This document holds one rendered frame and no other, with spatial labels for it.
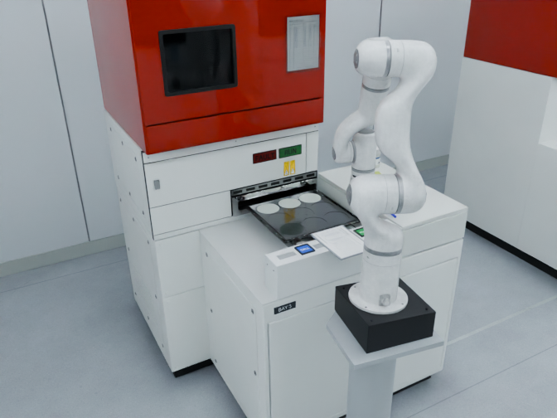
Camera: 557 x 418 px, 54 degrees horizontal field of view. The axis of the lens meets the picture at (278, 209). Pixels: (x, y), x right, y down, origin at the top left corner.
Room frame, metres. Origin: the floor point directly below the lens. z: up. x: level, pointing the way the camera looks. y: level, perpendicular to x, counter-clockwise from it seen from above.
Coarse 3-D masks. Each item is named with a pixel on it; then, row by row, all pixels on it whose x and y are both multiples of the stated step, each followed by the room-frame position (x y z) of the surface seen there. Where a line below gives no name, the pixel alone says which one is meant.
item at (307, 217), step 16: (304, 192) 2.30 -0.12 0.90; (256, 208) 2.15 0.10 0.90; (288, 208) 2.14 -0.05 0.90; (304, 208) 2.14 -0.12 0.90; (320, 208) 2.14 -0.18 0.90; (336, 208) 2.14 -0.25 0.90; (272, 224) 2.00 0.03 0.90; (288, 224) 2.00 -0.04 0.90; (304, 224) 2.00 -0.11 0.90; (320, 224) 2.00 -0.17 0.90; (336, 224) 1.99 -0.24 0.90
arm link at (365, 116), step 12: (360, 96) 1.75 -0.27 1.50; (372, 96) 1.70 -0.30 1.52; (384, 96) 1.70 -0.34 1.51; (360, 108) 1.74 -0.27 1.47; (372, 108) 1.71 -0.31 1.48; (348, 120) 1.76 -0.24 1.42; (360, 120) 1.73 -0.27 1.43; (372, 120) 1.72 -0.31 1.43; (336, 132) 1.78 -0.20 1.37; (348, 132) 1.72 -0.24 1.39; (336, 144) 1.75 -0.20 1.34; (348, 144) 1.77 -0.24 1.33; (336, 156) 1.76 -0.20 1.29; (348, 156) 1.75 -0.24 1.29
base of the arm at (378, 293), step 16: (368, 256) 1.43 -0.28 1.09; (384, 256) 1.40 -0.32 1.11; (400, 256) 1.43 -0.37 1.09; (368, 272) 1.42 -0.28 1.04; (384, 272) 1.40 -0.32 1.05; (352, 288) 1.49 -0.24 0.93; (368, 288) 1.41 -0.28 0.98; (384, 288) 1.40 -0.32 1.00; (400, 288) 1.50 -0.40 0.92; (368, 304) 1.40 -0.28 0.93; (384, 304) 1.38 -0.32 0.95; (400, 304) 1.40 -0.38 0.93
